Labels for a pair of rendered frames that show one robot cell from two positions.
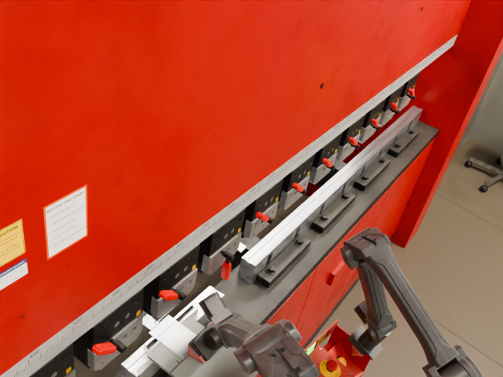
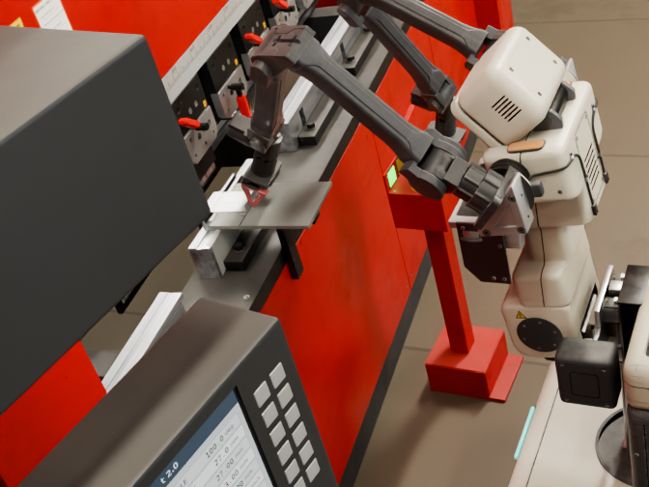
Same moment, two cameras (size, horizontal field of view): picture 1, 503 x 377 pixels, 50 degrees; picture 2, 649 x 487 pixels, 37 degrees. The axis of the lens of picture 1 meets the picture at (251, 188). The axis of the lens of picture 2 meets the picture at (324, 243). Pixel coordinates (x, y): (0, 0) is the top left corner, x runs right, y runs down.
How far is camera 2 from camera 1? 114 cm
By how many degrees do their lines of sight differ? 2
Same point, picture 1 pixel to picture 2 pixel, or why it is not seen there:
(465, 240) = (588, 54)
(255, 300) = (307, 159)
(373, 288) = (396, 42)
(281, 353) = (279, 39)
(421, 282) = not seen: hidden behind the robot
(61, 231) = not seen: hidden behind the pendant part
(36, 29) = not seen: outside the picture
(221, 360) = (286, 195)
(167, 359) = (231, 219)
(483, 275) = (628, 78)
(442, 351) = (471, 37)
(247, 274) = (285, 140)
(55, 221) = (46, 23)
